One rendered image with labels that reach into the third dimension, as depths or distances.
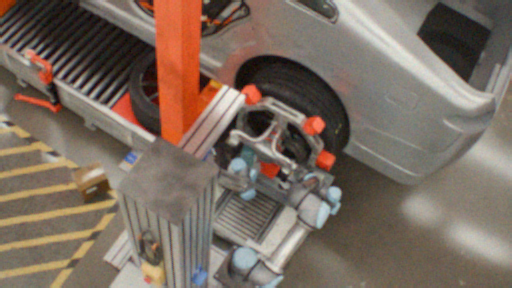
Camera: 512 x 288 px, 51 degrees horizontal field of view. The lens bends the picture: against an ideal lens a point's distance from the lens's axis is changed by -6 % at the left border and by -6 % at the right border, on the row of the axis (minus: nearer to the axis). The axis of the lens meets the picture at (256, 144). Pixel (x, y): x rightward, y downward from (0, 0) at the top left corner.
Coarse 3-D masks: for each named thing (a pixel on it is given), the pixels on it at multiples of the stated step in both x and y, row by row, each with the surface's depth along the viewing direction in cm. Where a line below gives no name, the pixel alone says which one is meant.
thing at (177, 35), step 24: (168, 0) 244; (192, 0) 248; (168, 24) 258; (192, 24) 262; (168, 48) 273; (192, 48) 278; (168, 72) 289; (192, 72) 295; (168, 96) 308; (192, 96) 314; (168, 120) 329; (192, 120) 335
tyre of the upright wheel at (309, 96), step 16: (272, 64) 339; (288, 64) 333; (256, 80) 335; (272, 80) 326; (288, 80) 324; (304, 80) 324; (320, 80) 326; (272, 96) 326; (288, 96) 318; (304, 96) 319; (320, 96) 322; (336, 96) 329; (304, 112) 321; (320, 112) 320; (336, 112) 329; (336, 128) 329; (336, 144) 338
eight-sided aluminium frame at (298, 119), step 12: (240, 108) 337; (252, 108) 330; (264, 108) 323; (276, 108) 319; (288, 108) 320; (240, 120) 347; (288, 120) 320; (300, 120) 317; (252, 132) 359; (312, 144) 324; (312, 156) 334; (300, 168) 352; (312, 168) 343
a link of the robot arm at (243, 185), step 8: (208, 160) 267; (216, 168) 271; (224, 176) 278; (232, 176) 284; (248, 176) 302; (224, 184) 281; (232, 184) 285; (240, 184) 290; (248, 184) 296; (240, 192) 295; (248, 192) 296
